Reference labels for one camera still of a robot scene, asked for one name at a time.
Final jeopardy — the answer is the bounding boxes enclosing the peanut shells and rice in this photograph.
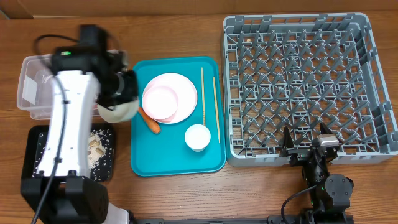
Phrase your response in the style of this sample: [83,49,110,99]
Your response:
[32,129,113,181]

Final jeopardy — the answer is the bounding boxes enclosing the white bowl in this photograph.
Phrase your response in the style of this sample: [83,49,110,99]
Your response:
[97,99,140,123]

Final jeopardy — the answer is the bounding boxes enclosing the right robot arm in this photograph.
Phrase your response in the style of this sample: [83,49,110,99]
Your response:
[280,123,354,224]

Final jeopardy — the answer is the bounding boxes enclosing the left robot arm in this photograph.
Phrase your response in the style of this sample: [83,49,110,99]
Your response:
[21,24,139,223]

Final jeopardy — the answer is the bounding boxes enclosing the orange carrot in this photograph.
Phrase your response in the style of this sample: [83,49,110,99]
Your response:
[138,108,161,134]

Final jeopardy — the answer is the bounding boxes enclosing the grey dish rack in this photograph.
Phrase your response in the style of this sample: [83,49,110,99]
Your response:
[222,12,397,166]

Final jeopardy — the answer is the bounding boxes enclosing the large pink plate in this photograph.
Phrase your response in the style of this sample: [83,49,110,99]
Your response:
[142,73,198,124]

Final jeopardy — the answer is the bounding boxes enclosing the black plastic tray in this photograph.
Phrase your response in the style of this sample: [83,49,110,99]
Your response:
[21,123,116,182]

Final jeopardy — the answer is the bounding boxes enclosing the clear plastic bin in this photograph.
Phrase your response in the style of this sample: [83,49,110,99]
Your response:
[16,49,129,121]

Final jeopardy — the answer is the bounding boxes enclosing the teal serving tray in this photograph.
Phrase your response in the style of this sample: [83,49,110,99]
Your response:
[131,57,226,177]

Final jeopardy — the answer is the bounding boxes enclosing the left wooden chopstick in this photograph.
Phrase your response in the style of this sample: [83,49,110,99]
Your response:
[201,67,206,126]

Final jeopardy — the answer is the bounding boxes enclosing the wooden chopstick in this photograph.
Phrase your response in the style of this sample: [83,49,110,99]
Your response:
[201,67,206,126]
[212,77,221,144]

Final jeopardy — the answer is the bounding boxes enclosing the white cup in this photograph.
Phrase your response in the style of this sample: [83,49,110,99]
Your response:
[185,124,211,152]

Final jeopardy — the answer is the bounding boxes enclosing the right wooden chopstick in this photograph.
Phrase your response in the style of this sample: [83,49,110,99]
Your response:
[212,77,221,144]

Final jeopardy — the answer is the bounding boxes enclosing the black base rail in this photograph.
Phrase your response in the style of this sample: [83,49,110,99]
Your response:
[132,215,354,224]

